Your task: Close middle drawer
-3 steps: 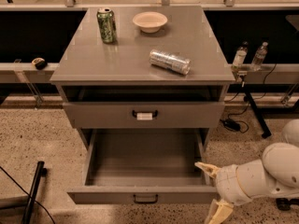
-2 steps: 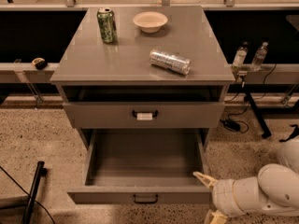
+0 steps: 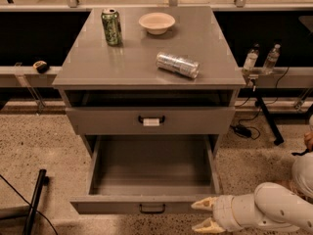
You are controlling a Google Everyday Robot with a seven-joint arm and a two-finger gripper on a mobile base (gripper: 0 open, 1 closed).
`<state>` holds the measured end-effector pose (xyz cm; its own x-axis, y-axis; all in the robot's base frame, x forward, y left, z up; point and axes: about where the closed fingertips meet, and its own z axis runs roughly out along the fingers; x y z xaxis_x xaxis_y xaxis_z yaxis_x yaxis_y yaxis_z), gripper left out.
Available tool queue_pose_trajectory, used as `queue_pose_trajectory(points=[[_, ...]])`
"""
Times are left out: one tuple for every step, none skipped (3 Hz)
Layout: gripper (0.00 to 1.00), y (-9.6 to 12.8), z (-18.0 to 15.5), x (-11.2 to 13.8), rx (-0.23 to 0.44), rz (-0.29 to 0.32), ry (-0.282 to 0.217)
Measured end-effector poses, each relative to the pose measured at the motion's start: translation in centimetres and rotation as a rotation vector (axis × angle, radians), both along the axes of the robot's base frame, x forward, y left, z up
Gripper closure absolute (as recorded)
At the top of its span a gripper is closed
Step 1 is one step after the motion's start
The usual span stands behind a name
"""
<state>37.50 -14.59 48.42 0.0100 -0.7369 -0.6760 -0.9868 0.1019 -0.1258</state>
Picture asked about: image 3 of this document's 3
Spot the grey top drawer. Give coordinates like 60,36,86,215
66,107,235,135

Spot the left clear water bottle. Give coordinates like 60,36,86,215
243,44,259,72

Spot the clear water bottle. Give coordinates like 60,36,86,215
243,44,259,72
263,44,281,74

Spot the black stand leg right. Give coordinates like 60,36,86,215
254,91,284,146

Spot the small black yellow device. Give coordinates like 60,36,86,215
33,61,50,73

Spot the green soda can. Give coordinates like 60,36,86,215
101,8,122,46

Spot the grey drawer cabinet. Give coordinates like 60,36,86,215
53,7,244,152

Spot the black stand pole left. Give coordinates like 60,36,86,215
22,169,49,235

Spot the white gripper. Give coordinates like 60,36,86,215
191,194,261,234

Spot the beige paper bowl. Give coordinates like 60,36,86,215
139,13,175,35

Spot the silver can lying down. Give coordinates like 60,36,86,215
156,52,200,79

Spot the grey drawer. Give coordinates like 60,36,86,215
66,107,235,135
70,135,223,214

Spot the right clear water bottle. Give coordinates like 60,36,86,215
263,44,281,74

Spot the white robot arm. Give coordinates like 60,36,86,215
192,149,313,234

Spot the black power adapter with cable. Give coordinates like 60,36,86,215
230,111,261,140

